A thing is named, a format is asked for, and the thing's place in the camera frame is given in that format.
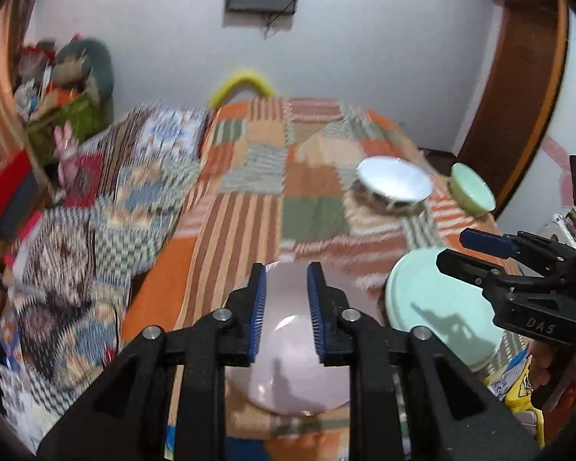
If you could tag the green storage bag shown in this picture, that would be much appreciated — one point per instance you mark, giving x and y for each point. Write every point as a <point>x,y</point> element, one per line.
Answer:
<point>72,120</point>

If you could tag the yellow foam tube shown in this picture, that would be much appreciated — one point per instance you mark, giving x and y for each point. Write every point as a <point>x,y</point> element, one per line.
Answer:
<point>240,79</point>

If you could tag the blue patterned quilt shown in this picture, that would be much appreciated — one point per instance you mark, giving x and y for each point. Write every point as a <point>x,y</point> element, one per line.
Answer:
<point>101,230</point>

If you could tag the mint green plate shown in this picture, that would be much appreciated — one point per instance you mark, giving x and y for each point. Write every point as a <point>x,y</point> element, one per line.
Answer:
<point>427,317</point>

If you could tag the mint green bowl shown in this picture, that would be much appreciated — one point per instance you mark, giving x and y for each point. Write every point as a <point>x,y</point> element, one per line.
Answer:
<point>470,192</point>

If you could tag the white bowl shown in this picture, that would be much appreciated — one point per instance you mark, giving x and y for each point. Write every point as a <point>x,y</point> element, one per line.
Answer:
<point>393,180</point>

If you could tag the pink rabbit toy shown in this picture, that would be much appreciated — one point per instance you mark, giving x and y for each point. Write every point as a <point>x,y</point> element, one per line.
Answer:
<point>67,153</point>

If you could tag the orange striped curtain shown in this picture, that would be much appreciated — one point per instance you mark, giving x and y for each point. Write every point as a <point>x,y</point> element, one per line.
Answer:
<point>0,57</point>

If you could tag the grey plush toy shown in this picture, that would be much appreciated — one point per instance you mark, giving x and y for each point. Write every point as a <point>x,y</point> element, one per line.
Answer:
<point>89,62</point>

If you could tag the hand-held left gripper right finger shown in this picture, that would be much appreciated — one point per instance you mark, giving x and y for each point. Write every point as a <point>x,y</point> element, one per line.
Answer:
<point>317,317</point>

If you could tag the red black box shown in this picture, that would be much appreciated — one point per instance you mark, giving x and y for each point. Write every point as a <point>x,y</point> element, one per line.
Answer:
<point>9,192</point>

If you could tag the pink bowl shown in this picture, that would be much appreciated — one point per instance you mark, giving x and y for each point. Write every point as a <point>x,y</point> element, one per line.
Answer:
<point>288,345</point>

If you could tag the wooden door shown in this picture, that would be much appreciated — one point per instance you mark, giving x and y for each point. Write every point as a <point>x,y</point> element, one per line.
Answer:
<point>523,81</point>

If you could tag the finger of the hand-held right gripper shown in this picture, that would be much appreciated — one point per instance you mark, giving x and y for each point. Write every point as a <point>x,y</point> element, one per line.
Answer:
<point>485,241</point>
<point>465,264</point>

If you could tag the yellow cartoon printed cloth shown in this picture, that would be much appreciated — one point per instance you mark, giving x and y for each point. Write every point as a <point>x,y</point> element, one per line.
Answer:
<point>523,384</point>

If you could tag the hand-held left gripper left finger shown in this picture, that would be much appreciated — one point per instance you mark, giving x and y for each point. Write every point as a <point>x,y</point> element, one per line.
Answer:
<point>255,317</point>

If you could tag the orange striped patchwork blanket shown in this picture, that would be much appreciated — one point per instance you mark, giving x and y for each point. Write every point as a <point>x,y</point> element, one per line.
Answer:
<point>269,187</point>

